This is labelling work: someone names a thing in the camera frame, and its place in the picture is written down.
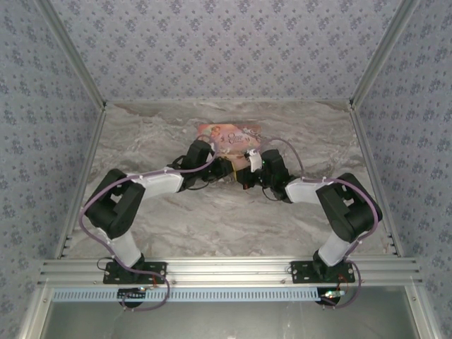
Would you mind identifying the pink illustrated box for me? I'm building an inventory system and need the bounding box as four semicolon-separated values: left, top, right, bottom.
195;122;263;171

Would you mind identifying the grey metal lower panel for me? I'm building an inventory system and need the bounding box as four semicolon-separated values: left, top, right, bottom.
42;299;422;339

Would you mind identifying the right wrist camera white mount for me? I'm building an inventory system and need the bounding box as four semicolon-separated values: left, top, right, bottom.
245;148;263;173

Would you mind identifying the aluminium mounting rail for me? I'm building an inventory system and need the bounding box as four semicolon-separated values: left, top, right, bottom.
37;257;424;287

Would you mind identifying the aluminium side rail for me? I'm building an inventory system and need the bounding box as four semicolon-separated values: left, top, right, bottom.
52;105;107;259
347;102;405;257

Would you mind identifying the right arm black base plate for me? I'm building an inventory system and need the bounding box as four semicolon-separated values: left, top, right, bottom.
290;261;356;285

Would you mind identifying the white slotted cable duct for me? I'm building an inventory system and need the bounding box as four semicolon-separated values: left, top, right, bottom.
51;286;321;303

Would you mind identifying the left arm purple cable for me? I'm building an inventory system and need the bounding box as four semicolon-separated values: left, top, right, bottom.
80;133;222;312

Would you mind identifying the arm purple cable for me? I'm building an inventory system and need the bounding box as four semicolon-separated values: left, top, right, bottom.
261;137;382;310
80;133;222;312

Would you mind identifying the black controller board bracket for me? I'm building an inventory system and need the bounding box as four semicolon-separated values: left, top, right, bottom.
317;287;346;305
117;287;148;302

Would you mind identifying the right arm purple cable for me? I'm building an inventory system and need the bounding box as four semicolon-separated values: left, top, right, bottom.
261;137;382;310

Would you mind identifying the aluminium frame post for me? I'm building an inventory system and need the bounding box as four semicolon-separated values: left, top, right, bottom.
348;0;422;111
37;0;107;111

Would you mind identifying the aluminium frame leg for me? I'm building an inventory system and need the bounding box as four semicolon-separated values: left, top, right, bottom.
404;285;441;339
17;287;54;339

